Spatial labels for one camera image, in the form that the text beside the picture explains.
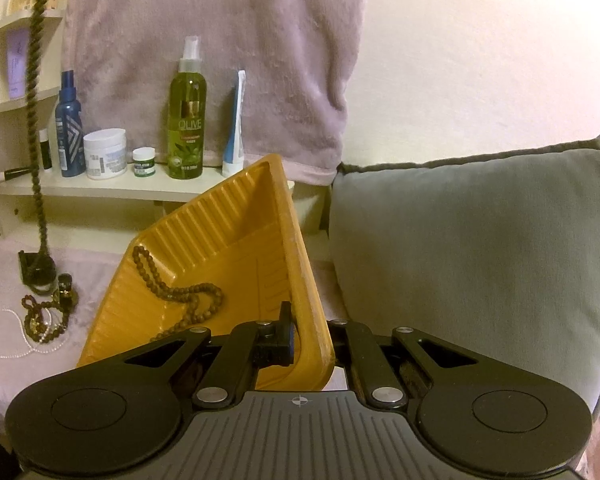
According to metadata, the blue spray bottle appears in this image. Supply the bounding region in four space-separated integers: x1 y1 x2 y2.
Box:
54 70 85 178

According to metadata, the small dark gold trinket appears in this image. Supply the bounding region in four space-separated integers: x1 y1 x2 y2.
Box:
54 273 79 307

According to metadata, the cream wooden shelf unit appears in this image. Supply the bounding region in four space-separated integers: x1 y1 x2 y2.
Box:
0 7 297 241

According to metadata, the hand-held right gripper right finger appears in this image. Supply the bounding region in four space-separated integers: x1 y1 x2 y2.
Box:
329 318 482 407

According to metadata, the white cream jar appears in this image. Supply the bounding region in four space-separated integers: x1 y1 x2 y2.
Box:
83 128 129 180

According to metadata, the dark green bead necklace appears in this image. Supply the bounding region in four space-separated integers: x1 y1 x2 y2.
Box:
24 0 57 281

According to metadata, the beige cardboard box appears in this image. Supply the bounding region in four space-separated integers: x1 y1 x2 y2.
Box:
7 0 64 15

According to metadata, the pink hanging towel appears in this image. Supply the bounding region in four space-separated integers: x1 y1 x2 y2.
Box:
61 0 372 189

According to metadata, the grey green pillow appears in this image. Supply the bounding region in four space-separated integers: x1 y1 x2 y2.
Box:
327 126 600 428

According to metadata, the small white black stick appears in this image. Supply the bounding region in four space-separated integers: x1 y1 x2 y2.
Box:
39 129 54 171

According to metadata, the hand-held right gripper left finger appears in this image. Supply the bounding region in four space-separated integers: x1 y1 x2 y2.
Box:
80 301 297 409

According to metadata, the purple tube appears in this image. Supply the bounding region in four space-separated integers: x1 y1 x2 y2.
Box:
6 29 31 100

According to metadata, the green spray bottle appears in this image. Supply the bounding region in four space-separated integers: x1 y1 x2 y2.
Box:
167 36 204 179

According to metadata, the blue and white tube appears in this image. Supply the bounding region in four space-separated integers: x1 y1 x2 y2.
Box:
221 70 246 178

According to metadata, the brown bead necklace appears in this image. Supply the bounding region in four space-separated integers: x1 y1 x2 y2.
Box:
132 245 226 343

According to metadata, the yellow ribbed plastic tray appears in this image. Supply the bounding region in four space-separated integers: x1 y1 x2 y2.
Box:
76 154 337 392

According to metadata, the small green jar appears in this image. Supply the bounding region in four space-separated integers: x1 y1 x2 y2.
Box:
132 147 156 179

